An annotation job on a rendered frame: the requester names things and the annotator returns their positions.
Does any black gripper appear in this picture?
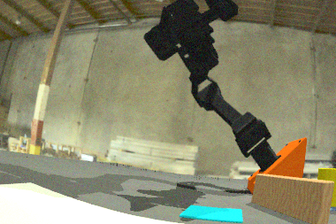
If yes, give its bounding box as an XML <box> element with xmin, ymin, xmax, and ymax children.
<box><xmin>143</xmin><ymin>0</ymin><xmax>239</xmax><ymax>61</ymax></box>

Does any yellow cup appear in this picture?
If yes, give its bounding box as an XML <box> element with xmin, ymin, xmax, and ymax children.
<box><xmin>317</xmin><ymin>168</ymin><xmax>336</xmax><ymax>207</ymax></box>

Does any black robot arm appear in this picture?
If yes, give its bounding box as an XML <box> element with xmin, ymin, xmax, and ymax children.
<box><xmin>166</xmin><ymin>0</ymin><xmax>282</xmax><ymax>173</ymax></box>

